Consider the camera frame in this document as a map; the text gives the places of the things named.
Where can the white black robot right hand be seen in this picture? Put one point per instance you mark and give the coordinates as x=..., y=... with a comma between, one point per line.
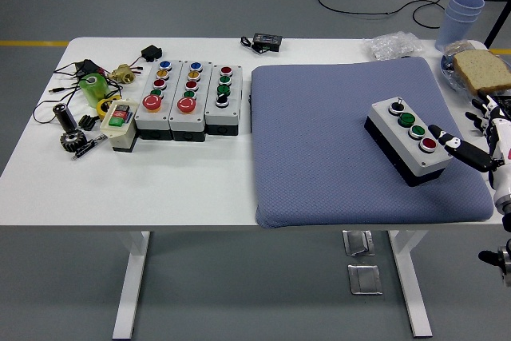
x=501, y=149

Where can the grey four-control button box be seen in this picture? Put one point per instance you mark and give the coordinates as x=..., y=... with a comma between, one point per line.
x=235, y=93
x=384, y=118

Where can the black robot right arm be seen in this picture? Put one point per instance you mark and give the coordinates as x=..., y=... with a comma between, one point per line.
x=504, y=265

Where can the five-button box red mushroom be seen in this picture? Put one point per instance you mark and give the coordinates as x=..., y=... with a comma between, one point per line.
x=201, y=93

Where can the five-button box yellow-ringed mushroom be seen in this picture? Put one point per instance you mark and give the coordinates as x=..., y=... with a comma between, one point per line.
x=148, y=119

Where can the white bread slice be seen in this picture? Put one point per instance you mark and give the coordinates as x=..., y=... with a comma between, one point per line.
x=485, y=71

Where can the clear bag with bread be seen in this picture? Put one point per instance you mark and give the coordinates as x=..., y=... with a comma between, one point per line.
x=450, y=71

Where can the light blue plastic cup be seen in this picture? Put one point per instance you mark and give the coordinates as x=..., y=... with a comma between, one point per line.
x=463, y=14
x=453, y=33
x=467, y=1

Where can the clear crinkled plastic bag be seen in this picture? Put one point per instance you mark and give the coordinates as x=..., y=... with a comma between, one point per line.
x=393, y=45

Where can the white table leg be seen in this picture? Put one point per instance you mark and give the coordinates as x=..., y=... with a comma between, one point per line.
x=131, y=285
x=411, y=285

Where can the open metal floor socket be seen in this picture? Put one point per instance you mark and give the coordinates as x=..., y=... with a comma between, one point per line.
x=358, y=243

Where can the blue-grey quilted mat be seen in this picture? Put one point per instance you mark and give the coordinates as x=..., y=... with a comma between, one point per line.
x=319, y=125

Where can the closed metal floor socket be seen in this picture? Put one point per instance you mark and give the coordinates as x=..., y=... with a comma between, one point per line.
x=364, y=280

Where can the black digital meter module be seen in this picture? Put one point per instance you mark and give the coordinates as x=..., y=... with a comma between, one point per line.
x=268, y=42

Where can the black servo motor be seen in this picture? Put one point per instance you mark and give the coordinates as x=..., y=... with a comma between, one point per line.
x=151, y=52

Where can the brass valve fitting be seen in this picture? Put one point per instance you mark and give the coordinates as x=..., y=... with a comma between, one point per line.
x=121, y=73

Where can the yellow tape roll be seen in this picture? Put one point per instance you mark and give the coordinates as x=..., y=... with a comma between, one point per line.
x=102, y=109

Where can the green translucent tape roll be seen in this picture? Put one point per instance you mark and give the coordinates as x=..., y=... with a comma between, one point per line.
x=96, y=91

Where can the black metal rod tool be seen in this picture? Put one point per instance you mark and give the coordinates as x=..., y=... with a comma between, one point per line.
x=88, y=147

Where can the small black finned heatsink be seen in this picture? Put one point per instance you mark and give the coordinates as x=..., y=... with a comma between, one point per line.
x=87, y=122

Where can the black power adapter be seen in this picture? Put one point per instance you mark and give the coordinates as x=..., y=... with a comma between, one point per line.
x=88, y=66

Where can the black steel gear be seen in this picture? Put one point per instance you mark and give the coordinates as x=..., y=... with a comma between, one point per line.
x=74, y=142

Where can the black metal cylinder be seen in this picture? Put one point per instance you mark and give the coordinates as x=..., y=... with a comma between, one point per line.
x=66, y=119

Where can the cream switch box green red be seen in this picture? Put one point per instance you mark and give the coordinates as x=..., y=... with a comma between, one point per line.
x=121, y=133

